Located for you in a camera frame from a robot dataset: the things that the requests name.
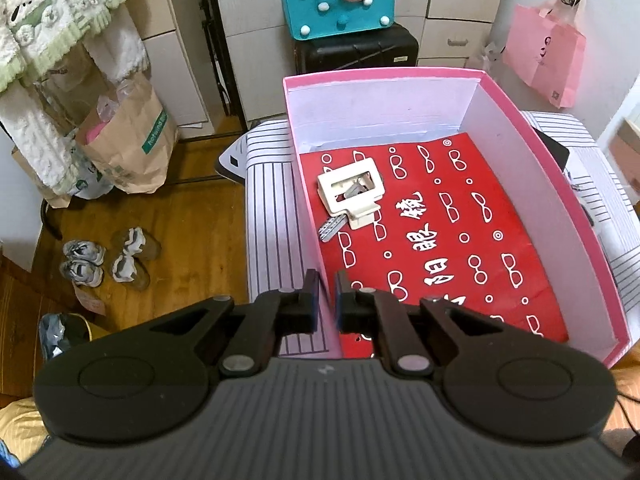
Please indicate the black suitcase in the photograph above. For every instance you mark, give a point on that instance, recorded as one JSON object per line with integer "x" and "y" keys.
{"x": 350, "y": 52}

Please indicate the crumpled white plastic bag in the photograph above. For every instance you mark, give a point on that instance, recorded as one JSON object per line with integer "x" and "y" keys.
{"x": 485, "y": 55}

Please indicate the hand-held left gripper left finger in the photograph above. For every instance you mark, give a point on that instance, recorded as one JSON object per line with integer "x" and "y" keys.
{"x": 311, "y": 305}

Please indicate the grey sneaker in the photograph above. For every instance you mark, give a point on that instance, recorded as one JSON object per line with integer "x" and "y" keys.
{"x": 80, "y": 272}
{"x": 82, "y": 250}

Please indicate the striped tablecloth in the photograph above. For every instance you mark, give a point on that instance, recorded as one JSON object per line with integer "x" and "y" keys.
{"x": 272, "y": 220}

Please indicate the plain brown paper bag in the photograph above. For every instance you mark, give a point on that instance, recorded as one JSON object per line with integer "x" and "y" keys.
{"x": 35, "y": 175}

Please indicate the grey wardrobe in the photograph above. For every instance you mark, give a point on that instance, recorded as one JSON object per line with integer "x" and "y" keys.
{"x": 260, "y": 35}

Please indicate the pink cardboard box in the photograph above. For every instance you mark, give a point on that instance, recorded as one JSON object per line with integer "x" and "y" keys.
{"x": 525, "y": 200}

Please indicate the white green plastic bag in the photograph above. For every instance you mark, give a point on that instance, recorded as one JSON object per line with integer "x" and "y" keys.
{"x": 92, "y": 182}

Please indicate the black rectangular box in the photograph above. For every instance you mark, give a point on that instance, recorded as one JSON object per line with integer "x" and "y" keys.
{"x": 552, "y": 150}

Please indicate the bin with plastic bag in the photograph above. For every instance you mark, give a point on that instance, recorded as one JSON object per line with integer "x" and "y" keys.
{"x": 62, "y": 332}

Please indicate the red printed paper bag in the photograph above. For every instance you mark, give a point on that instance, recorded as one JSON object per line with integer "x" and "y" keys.
{"x": 450, "y": 260}

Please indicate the white square plastic frame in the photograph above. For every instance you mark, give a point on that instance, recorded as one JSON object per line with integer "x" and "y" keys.
{"x": 362, "y": 212}

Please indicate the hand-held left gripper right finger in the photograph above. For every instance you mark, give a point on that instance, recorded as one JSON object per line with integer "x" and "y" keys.
{"x": 341, "y": 305}

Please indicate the pink tote bag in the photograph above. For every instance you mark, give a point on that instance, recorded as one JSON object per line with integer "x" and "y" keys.
{"x": 545, "y": 55}

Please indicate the brown paper bag green label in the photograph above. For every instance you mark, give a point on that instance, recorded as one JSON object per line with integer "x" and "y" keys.
{"x": 135, "y": 145}

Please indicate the teal felt handbag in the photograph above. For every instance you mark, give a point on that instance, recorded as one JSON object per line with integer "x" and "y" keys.
{"x": 330, "y": 15}

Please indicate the white green fleece robe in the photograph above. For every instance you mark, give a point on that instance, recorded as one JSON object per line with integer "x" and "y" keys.
{"x": 45, "y": 25}

